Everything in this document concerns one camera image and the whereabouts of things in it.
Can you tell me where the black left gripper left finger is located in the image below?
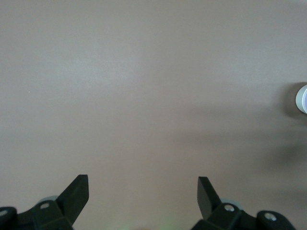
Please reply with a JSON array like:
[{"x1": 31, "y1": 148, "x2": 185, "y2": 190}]
[{"x1": 0, "y1": 174, "x2": 90, "y2": 230}]

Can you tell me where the white bowl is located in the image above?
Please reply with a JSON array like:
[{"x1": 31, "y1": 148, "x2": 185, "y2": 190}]
[{"x1": 295, "y1": 84, "x2": 307, "y2": 115}]

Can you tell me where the blue bowl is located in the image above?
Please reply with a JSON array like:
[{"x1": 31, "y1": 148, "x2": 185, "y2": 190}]
[{"x1": 301, "y1": 87, "x2": 307, "y2": 113}]

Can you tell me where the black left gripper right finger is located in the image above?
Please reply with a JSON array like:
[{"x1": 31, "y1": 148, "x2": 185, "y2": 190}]
[{"x1": 197, "y1": 176, "x2": 296, "y2": 230}]

